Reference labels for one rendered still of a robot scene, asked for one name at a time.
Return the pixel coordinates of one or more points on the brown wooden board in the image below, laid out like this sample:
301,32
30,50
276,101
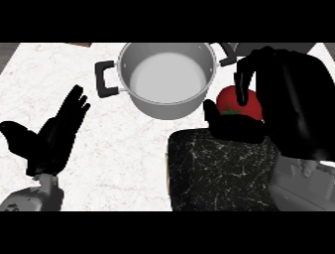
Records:
80,44

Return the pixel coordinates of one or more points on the red tomato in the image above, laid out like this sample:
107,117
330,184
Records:
234,99

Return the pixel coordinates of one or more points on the dark grey flat object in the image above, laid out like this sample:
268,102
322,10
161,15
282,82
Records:
276,46

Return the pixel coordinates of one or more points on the black marbled tray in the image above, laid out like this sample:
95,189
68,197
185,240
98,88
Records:
219,172

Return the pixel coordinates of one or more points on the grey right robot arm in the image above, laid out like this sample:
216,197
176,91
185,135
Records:
310,185

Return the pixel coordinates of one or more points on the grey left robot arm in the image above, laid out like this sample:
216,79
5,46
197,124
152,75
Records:
33,195

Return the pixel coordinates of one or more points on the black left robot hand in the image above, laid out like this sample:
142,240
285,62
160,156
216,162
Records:
52,139

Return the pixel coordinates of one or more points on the grey metal pot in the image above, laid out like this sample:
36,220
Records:
167,79

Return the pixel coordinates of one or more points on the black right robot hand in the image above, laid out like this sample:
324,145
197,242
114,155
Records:
301,105

